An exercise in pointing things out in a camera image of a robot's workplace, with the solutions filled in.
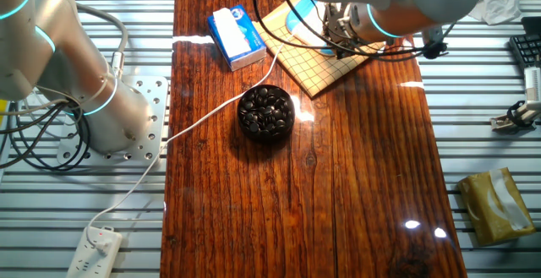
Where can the white ribbed device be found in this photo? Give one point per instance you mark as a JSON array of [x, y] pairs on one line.
[[533, 83]]

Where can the blue and white desk lamp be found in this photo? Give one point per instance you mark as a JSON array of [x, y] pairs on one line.
[[296, 20]]

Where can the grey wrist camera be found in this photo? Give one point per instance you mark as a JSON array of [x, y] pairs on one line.
[[432, 36]]

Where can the black keyboard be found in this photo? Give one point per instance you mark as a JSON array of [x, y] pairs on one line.
[[528, 50]]

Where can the blue tissue box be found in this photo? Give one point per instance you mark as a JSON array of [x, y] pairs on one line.
[[249, 41]]

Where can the black bowl of black stones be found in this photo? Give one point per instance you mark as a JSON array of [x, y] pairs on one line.
[[266, 113]]

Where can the black flat device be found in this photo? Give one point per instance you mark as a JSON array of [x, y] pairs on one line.
[[532, 25]]

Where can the white power strip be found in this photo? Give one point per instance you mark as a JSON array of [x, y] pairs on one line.
[[84, 265]]

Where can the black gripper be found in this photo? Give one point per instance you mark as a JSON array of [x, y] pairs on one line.
[[340, 24]]

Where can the yellow tissue pack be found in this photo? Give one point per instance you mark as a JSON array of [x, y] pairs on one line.
[[482, 210]]

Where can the grey camera on mount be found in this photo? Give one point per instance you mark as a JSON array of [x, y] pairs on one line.
[[505, 123]]

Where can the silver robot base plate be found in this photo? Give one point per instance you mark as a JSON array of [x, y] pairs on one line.
[[156, 100]]

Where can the beige grid go board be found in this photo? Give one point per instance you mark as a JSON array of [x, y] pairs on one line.
[[313, 73]]

